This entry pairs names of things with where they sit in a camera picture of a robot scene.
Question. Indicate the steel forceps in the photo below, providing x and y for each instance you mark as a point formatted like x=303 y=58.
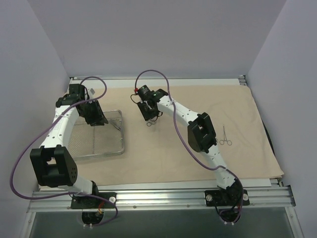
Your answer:
x=117 y=124

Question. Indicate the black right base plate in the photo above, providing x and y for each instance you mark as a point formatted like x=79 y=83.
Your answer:
x=222 y=198

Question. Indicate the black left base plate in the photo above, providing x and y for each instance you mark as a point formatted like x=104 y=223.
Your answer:
x=86 y=202

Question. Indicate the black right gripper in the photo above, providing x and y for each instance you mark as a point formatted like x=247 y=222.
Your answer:
x=146 y=110

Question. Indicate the beige cloth wrap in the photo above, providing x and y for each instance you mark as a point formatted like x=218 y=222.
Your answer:
x=155 y=153

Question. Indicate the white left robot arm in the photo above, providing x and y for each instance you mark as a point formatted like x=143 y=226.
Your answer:
x=52 y=162

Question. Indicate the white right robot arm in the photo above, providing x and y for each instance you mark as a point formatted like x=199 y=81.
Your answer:
x=195 y=131

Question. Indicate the wire mesh instrument tray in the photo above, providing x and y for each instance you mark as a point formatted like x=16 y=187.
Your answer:
x=87 y=142

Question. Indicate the aluminium table edge rail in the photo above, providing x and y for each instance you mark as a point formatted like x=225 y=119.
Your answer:
x=242 y=80

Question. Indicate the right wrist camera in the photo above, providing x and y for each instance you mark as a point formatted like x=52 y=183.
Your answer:
x=145 y=93

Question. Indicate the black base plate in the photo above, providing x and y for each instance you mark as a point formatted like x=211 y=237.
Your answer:
x=86 y=202
x=222 y=198

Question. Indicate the steel surgical scissors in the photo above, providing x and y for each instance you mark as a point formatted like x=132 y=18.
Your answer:
x=225 y=140

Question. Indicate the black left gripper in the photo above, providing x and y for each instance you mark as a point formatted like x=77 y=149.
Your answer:
x=92 y=112

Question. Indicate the aluminium front rail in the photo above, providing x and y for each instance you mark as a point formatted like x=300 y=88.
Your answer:
x=168 y=199

